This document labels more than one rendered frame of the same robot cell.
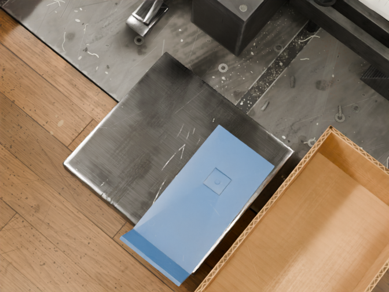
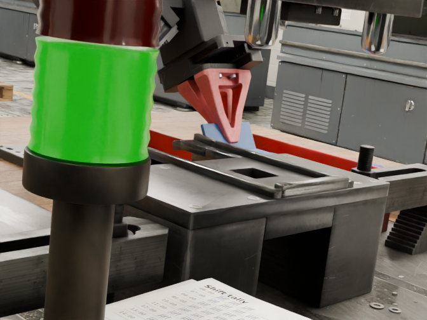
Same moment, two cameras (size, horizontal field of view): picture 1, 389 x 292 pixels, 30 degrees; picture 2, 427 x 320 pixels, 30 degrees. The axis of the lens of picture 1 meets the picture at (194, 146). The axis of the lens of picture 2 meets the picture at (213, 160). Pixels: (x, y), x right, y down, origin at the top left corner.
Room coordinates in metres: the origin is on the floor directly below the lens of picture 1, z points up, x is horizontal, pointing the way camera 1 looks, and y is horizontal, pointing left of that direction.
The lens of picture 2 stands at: (0.50, -0.51, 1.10)
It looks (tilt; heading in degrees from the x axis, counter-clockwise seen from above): 12 degrees down; 101
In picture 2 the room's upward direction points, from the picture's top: 7 degrees clockwise
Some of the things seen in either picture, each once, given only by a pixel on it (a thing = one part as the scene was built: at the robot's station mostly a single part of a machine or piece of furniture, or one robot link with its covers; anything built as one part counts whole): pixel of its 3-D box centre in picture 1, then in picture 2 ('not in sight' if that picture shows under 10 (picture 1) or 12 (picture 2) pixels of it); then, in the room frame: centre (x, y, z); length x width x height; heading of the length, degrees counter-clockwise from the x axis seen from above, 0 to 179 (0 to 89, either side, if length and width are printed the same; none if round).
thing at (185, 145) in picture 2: not in sight; (213, 152); (0.38, 0.11, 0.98); 0.07 x 0.02 x 0.01; 147
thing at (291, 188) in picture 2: not in sight; (311, 200); (0.47, 0.01, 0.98); 0.07 x 0.01 x 0.03; 57
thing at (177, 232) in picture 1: (199, 201); not in sight; (0.16, -0.01, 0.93); 0.15 x 0.07 x 0.03; 148
